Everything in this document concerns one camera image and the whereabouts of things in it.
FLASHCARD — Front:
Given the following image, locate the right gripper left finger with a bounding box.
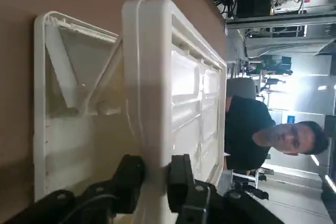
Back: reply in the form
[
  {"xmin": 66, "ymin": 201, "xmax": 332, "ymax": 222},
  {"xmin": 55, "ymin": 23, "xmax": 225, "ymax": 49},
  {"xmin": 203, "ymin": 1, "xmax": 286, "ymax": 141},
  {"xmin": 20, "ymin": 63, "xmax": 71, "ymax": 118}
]
[{"xmin": 5, "ymin": 154, "xmax": 146, "ymax": 224}]

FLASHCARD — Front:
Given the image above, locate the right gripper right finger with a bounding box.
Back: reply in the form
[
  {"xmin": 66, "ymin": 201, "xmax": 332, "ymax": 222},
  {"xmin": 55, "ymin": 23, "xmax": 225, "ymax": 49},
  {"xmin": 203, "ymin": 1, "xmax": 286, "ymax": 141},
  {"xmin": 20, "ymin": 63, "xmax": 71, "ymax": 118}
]
[{"xmin": 167, "ymin": 154, "xmax": 279, "ymax": 224}]

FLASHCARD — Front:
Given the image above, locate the white folding storage box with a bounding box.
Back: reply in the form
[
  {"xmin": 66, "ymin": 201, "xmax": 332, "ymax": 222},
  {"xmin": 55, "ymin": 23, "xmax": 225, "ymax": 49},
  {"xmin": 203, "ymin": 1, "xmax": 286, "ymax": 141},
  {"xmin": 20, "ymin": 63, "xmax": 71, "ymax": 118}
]
[{"xmin": 33, "ymin": 0, "xmax": 228, "ymax": 224}]

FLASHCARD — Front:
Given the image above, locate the person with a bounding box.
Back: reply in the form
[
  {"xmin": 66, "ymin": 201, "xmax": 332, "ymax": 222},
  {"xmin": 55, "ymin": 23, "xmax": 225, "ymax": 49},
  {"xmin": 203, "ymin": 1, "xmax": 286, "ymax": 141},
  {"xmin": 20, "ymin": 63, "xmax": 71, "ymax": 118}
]
[{"xmin": 225, "ymin": 95, "xmax": 330, "ymax": 171}]

